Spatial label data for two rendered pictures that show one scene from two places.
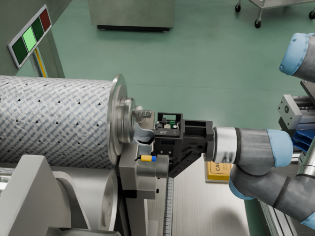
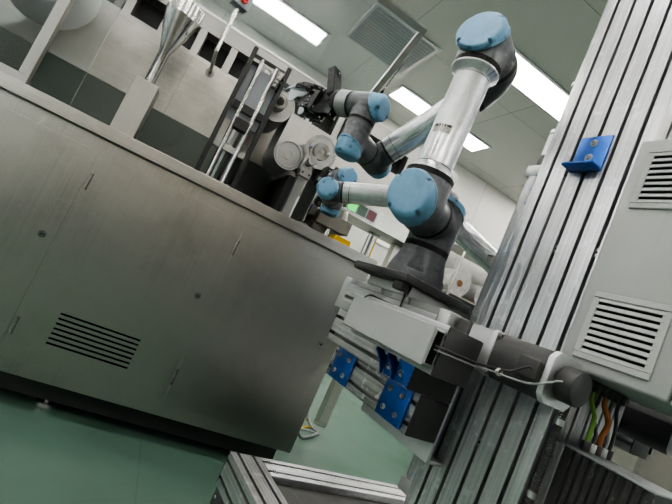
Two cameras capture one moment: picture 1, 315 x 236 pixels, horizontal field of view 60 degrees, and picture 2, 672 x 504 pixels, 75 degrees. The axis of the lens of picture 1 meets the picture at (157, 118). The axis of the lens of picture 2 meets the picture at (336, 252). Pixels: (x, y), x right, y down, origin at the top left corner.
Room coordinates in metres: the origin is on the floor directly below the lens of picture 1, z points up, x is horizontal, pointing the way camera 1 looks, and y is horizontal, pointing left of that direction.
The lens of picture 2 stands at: (-0.26, -1.71, 0.70)
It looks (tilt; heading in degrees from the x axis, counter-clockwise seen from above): 6 degrees up; 65
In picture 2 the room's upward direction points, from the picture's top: 24 degrees clockwise
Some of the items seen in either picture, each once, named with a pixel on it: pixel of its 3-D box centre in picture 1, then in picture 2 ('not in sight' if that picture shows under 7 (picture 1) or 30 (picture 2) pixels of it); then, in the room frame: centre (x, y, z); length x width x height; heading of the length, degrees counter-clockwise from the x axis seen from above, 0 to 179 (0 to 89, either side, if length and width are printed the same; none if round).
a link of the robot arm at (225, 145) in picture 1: (221, 145); not in sight; (0.36, -0.13, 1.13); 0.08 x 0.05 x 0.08; 176
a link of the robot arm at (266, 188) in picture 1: (254, 178); (332, 200); (0.34, -0.22, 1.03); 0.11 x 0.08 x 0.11; 54
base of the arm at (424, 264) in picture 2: not in sight; (419, 264); (0.40, -0.80, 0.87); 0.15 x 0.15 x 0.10
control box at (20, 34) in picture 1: (33, 33); (357, 208); (0.73, 0.36, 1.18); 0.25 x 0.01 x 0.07; 176
